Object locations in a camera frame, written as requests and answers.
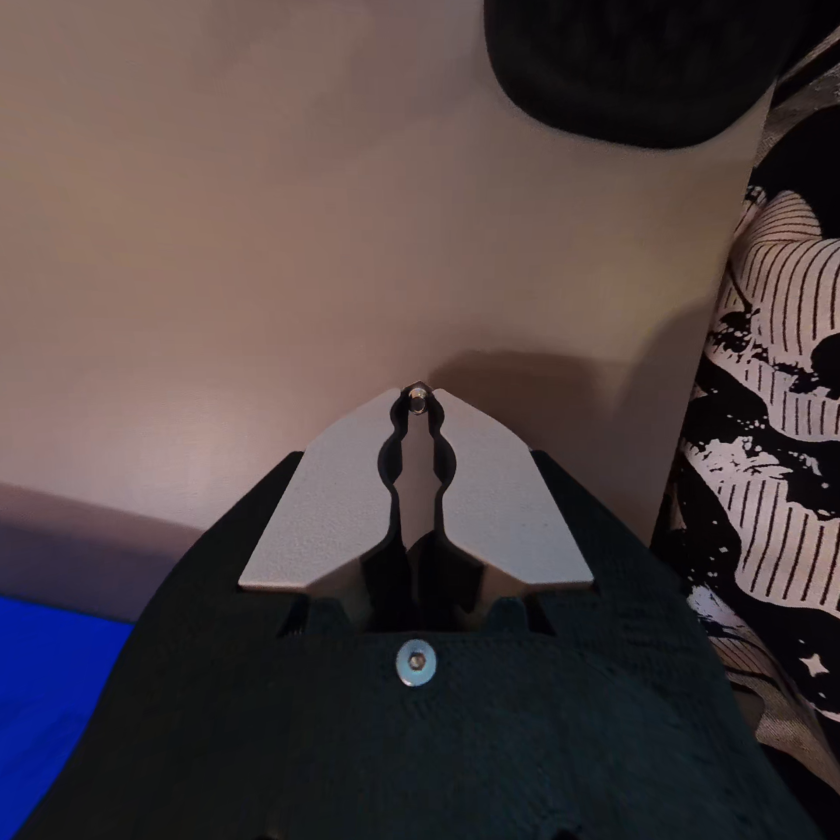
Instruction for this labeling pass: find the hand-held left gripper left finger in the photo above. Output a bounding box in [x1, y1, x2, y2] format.
[239, 388, 410, 618]

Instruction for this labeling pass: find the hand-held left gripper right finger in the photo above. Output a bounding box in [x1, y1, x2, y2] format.
[427, 388, 594, 618]

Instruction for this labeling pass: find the blue plastic bin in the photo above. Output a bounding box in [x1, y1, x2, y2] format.
[0, 594, 140, 840]

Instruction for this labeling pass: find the black round cushion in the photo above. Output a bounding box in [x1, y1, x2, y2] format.
[483, 0, 840, 149]

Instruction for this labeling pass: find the black printed shirt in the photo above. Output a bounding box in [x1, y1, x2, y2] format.
[650, 33, 840, 840]

